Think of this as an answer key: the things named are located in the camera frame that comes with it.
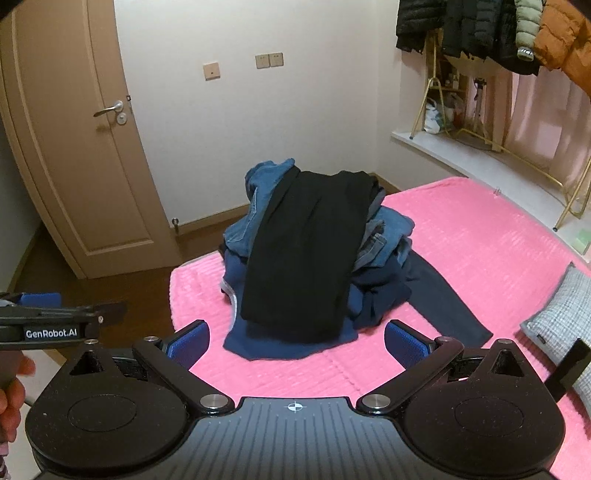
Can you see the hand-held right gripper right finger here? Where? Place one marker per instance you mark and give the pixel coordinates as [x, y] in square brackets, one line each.
[406, 345]

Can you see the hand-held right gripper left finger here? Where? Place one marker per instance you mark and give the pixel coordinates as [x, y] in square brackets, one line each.
[188, 345]

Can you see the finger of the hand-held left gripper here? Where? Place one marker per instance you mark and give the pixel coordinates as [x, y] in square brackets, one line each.
[41, 299]
[113, 312]

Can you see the black pants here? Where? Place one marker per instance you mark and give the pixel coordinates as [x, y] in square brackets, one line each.
[300, 254]

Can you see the gold metal clothes rack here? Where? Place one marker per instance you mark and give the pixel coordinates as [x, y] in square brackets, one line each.
[561, 182]

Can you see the person's left hand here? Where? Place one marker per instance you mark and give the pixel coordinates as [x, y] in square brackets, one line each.
[11, 398]

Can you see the dark navy pants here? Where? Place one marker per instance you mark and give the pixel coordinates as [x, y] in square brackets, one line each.
[443, 300]

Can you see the navy blue garment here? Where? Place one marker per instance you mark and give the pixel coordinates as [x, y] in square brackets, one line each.
[258, 342]

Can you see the blue denim jeans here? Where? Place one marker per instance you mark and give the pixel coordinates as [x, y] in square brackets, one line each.
[265, 203]
[385, 230]

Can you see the beige wooden door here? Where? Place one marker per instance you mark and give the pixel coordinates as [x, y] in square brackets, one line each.
[83, 175]

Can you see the pink blanket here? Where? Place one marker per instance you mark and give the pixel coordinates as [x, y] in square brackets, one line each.
[485, 240]

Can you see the grey pillow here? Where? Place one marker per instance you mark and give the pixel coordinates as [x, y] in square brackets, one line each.
[558, 314]

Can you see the white window sill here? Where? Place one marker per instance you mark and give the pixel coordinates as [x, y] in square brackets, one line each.
[461, 152]

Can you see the pale green box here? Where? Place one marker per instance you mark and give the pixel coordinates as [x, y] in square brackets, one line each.
[581, 241]

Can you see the white plastic bag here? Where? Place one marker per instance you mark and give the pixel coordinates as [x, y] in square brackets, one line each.
[433, 119]

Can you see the pink curtain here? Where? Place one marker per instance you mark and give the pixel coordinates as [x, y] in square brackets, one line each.
[545, 115]

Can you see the black puffer jacket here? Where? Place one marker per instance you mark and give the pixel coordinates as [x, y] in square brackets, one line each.
[485, 32]
[415, 23]

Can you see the grey-green puffer jacket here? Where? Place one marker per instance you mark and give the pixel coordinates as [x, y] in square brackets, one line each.
[528, 23]

